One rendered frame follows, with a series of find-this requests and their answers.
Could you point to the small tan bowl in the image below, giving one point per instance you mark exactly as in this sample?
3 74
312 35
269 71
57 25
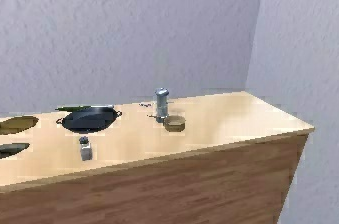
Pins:
174 123

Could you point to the tall silver pepper mill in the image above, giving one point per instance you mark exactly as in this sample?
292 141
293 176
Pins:
161 104

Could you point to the small grey salt shaker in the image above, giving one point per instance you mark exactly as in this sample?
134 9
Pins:
85 150

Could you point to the wooden kitchen counter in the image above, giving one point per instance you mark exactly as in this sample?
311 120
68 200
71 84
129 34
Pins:
190 180

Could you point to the olive round plate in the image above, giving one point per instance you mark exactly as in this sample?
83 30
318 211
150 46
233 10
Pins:
14 125

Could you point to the dark grey flat pan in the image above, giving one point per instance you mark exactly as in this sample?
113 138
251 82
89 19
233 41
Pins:
0 150

